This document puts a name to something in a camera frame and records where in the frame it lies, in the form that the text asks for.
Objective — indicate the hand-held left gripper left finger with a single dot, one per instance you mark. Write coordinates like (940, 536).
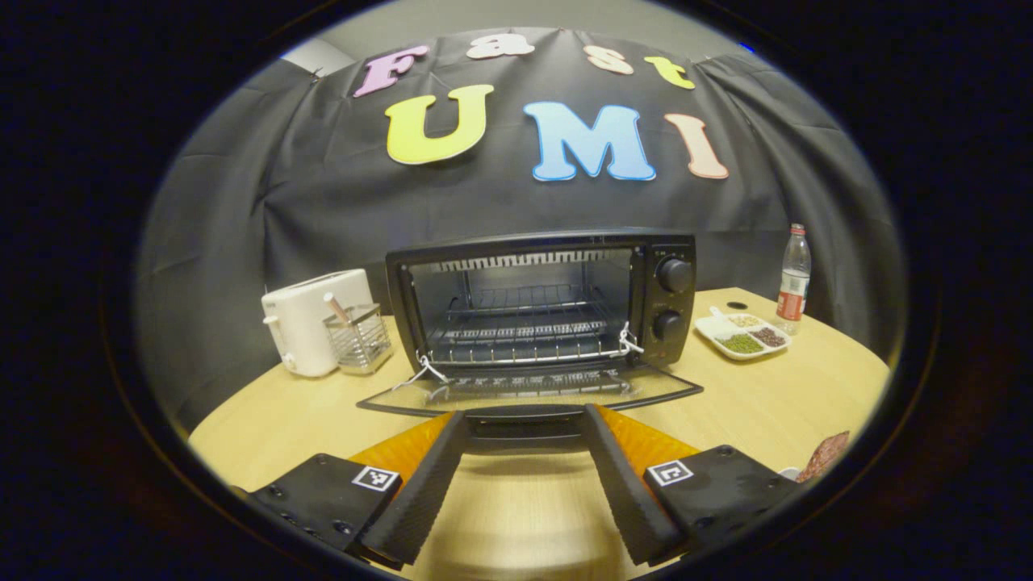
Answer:
(428, 492)

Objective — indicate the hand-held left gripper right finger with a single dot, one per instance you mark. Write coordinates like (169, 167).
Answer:
(625, 484)

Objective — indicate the black electric oven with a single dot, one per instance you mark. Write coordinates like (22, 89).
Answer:
(682, 311)

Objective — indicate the reddish brown meat slice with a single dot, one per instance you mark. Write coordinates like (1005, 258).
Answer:
(823, 456)

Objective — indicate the clear utensil holder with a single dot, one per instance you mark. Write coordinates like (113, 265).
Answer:
(359, 343)

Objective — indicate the white divided dish with beans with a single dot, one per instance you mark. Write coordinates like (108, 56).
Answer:
(718, 327)

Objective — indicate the white toaster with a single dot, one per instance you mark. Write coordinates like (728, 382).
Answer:
(303, 323)

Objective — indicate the plastic bottle with red label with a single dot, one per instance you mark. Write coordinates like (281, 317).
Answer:
(793, 294)

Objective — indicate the black backdrop cloth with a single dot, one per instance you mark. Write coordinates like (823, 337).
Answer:
(323, 194)

